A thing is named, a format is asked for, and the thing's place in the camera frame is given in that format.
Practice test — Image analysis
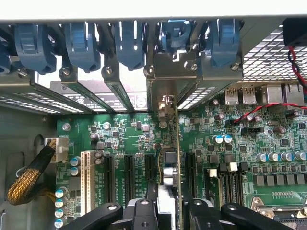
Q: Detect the black intrusion switch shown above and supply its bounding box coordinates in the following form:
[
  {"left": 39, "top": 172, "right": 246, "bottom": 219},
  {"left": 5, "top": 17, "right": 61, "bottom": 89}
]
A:
[{"left": 282, "top": 18, "right": 307, "bottom": 47}]

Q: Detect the green motherboard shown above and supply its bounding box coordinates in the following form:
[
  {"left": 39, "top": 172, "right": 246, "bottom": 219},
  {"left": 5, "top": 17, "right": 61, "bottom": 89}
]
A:
[{"left": 56, "top": 82, "right": 307, "bottom": 230}]

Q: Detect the metal expansion slot cover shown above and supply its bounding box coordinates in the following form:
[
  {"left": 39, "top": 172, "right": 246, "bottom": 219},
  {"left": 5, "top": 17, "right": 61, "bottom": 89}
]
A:
[{"left": 178, "top": 62, "right": 243, "bottom": 111}]

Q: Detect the braided wire with white plug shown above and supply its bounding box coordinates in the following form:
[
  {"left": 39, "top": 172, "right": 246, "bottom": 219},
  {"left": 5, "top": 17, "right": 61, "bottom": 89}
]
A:
[{"left": 6, "top": 136, "right": 70, "bottom": 206}]

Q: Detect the grey metal PC case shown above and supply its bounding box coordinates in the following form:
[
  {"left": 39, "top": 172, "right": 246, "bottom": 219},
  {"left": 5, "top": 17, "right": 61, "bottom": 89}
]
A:
[{"left": 0, "top": 18, "right": 307, "bottom": 230}]

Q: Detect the black RAM slot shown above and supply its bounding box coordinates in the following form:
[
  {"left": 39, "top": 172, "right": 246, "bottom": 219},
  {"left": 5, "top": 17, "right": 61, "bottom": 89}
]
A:
[
  {"left": 236, "top": 162, "right": 248, "bottom": 199},
  {"left": 227, "top": 162, "right": 238, "bottom": 208},
  {"left": 220, "top": 162, "right": 229, "bottom": 209}
]

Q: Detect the white expansion slot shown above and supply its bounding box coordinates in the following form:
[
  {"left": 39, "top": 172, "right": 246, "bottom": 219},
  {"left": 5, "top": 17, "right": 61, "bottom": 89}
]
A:
[{"left": 80, "top": 150, "right": 95, "bottom": 216}]

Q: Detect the long black expansion slot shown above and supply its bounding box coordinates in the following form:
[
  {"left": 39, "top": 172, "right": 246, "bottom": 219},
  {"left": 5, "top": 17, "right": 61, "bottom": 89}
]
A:
[
  {"left": 184, "top": 152, "right": 197, "bottom": 199},
  {"left": 123, "top": 154, "right": 137, "bottom": 201},
  {"left": 103, "top": 153, "right": 116, "bottom": 204}
]

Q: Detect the CPU socket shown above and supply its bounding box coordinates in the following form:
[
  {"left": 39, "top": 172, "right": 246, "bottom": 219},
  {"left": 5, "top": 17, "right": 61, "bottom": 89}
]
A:
[{"left": 242, "top": 195, "right": 307, "bottom": 230}]

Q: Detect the red black twisted wire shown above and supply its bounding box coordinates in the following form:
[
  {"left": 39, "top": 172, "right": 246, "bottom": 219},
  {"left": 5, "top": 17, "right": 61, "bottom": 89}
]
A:
[{"left": 234, "top": 45, "right": 307, "bottom": 123}]

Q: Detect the short black expansion slot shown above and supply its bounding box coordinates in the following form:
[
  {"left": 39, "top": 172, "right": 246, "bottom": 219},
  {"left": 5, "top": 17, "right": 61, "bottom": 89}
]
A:
[{"left": 144, "top": 153, "right": 156, "bottom": 182}]

